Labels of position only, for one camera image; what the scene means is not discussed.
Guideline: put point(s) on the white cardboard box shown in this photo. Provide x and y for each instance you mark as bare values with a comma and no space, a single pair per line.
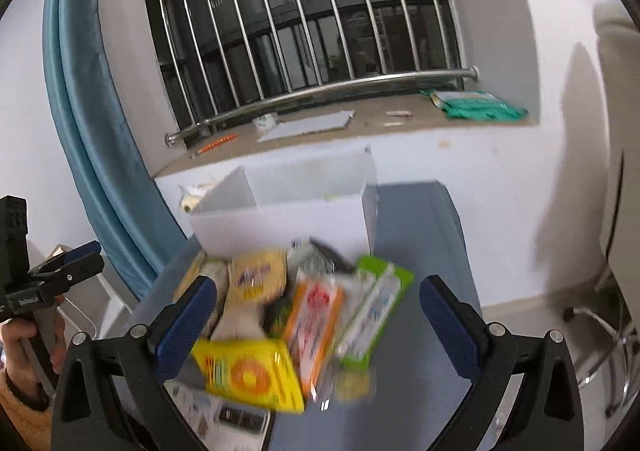
280,226

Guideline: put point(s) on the tissue pack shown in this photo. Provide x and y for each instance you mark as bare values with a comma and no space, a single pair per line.
195,198

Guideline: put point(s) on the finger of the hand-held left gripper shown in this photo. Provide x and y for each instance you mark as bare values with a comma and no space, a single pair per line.
85,251
85,271

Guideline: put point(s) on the white office chair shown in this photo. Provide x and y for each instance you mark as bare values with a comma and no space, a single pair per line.
620,131

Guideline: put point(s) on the small yellow clear packet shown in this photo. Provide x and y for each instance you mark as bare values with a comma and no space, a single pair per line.
352,383

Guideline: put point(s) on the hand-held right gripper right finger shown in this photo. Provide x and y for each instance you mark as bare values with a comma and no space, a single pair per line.
450,326

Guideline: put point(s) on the dark glass window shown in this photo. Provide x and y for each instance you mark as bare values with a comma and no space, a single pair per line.
295,41

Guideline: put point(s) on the tan snack packet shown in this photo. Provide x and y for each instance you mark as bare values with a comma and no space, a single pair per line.
215,268

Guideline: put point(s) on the beige stone windowsill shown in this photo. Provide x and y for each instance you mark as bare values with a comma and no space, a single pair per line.
400,131

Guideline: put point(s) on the person's left forearm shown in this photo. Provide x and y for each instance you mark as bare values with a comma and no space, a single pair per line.
20,416

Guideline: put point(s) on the white tape roll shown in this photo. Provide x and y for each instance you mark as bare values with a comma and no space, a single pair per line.
265,121

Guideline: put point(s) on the beige yellow snack packet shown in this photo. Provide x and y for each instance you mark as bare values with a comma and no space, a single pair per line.
255,281

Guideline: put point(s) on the green wet wipes pack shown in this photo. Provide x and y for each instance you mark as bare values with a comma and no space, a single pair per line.
475,107

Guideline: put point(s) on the person's left hand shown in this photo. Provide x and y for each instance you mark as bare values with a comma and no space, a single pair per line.
17,351

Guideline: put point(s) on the green and white snack packet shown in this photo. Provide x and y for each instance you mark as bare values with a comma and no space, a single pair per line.
375,311

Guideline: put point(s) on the orange and white snack packet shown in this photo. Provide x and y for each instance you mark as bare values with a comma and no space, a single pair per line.
312,326

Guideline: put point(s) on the grey cardboard sheet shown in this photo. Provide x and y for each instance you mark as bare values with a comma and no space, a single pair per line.
305,127

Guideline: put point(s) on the blue curtain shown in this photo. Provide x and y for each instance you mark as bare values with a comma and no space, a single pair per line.
100,131

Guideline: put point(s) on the smartphone with cartoon case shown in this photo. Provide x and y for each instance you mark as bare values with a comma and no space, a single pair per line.
225,418

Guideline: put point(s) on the steel window guard rail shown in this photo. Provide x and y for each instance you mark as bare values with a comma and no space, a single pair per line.
320,91

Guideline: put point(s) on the dark grey snack packet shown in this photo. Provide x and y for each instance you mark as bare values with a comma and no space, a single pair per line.
315,258

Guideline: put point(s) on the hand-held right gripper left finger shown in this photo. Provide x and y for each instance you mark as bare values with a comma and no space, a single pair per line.
190,321

